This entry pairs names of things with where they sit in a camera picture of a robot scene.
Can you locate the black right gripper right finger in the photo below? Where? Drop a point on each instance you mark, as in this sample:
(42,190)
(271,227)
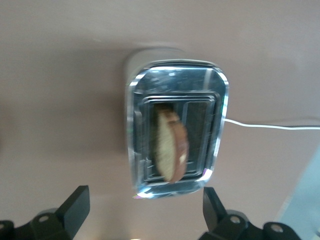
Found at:
(212,210)

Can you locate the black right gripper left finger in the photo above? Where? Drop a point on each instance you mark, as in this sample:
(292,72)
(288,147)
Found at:
(73,212)

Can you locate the slice of brown-crust bread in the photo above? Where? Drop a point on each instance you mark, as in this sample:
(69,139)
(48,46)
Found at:
(165,145)

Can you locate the silver two-slot toaster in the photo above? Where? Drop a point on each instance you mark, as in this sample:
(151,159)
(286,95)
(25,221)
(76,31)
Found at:
(175,82)

